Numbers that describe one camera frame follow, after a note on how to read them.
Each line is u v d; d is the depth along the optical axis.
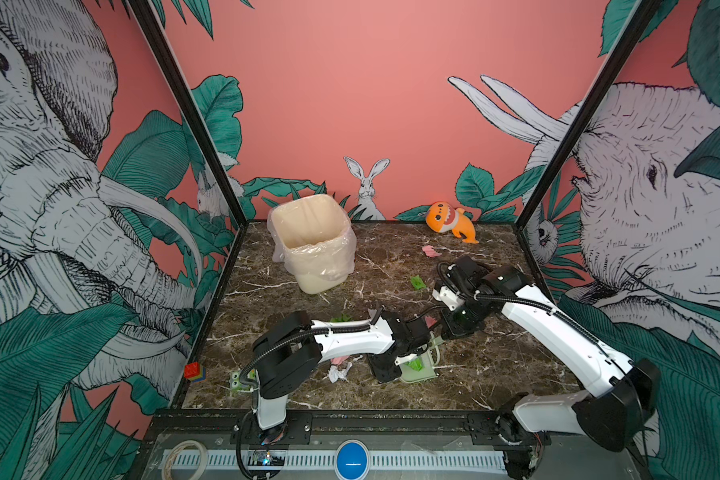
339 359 0.84
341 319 0.92
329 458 0.70
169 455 0.69
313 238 1.01
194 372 0.77
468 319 0.63
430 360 0.79
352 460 0.69
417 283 1.00
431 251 1.12
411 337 0.66
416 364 0.82
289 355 0.46
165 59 0.76
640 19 0.70
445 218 1.12
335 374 0.82
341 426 0.75
